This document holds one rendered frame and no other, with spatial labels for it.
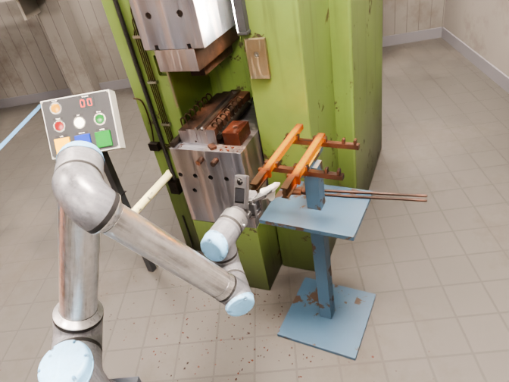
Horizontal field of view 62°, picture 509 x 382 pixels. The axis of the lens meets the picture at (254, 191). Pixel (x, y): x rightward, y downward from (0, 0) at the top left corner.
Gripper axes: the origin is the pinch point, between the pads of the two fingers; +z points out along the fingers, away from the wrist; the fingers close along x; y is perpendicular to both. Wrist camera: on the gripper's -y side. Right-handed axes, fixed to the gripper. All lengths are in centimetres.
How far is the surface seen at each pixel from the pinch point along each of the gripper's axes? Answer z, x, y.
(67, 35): 243, -373, 20
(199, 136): 31, -48, 5
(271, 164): 8.3, 0.5, -0.9
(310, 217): 12.9, 12.1, 26.3
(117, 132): 16, -84, -2
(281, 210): 13.9, -1.6, 26.3
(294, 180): 1.6, 12.4, -0.1
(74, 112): 13, -103, -13
